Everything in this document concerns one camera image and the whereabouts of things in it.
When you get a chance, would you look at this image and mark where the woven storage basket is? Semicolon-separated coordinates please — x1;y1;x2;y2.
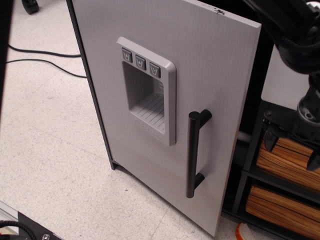
245;185;320;240
256;138;320;191

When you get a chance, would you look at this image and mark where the dark toy kitchen cabinet frame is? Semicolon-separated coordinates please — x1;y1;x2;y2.
79;0;320;239

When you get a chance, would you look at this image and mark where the black floor cable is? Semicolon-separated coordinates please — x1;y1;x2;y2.
7;44;82;58
5;58;87;78

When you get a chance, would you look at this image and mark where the lower woven storage basket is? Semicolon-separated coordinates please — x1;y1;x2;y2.
245;185;320;240

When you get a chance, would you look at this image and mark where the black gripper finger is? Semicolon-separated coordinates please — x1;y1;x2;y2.
307;151;320;171
264;126;279;152

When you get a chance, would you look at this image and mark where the orange white object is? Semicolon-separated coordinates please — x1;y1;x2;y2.
235;223;256;240

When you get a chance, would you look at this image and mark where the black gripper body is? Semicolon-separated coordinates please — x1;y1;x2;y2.
263;109;320;151

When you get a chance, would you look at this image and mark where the black caster wheel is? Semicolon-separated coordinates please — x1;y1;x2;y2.
21;0;39;15

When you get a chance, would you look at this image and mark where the upper woven storage basket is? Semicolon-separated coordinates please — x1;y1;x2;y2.
256;138;320;191

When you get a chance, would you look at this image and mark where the grey ice dispenser panel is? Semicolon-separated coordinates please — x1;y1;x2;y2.
116;36;177;146

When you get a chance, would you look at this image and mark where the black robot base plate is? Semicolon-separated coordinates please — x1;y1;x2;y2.
0;199;63;240

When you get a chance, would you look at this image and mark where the upper black floor cable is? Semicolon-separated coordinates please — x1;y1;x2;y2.
7;44;82;58

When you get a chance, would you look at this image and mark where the black door handle bar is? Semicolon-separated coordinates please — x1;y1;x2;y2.
185;109;212;199

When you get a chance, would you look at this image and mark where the white cabinet panel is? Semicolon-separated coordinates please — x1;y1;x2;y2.
261;47;309;110

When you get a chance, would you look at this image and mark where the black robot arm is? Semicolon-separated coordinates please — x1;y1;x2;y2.
246;0;320;171

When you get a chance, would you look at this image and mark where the grey toy fridge door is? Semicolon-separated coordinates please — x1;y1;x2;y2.
67;0;261;236

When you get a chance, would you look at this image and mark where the lower black floor cable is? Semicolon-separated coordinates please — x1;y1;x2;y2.
5;58;87;78

